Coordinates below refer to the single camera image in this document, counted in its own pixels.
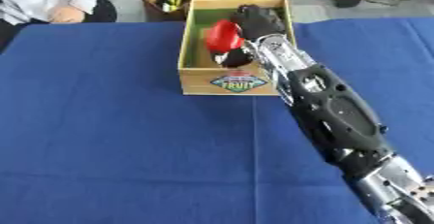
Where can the tan cardboard box green inside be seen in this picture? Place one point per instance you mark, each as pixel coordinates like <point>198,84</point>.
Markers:
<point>226,79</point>

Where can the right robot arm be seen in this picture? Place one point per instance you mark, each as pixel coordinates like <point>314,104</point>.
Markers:
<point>333,111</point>

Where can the brown bag with items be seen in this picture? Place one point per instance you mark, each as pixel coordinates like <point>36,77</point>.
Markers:
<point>164,3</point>

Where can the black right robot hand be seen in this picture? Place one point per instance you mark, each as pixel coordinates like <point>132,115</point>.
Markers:
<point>257,21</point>

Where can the person's hand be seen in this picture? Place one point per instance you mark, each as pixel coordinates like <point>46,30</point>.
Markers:
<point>66,14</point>

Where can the red toy fruit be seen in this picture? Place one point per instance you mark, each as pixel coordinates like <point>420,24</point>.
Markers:
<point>223,36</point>

